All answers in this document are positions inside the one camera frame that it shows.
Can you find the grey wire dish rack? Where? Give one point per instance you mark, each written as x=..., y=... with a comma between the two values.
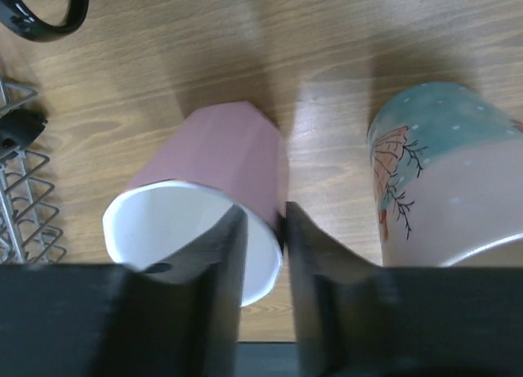
x=29, y=234

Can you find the cream floral tall mug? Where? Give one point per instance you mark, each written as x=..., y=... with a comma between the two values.
x=447, y=174

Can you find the pink faceted mug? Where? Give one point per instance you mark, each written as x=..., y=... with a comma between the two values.
x=222, y=155

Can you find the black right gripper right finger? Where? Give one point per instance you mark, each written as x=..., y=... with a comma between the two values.
x=355, y=318

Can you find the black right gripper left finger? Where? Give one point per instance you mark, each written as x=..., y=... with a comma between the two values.
x=179, y=317

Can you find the dark green mug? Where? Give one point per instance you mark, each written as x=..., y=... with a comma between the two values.
x=43, y=20

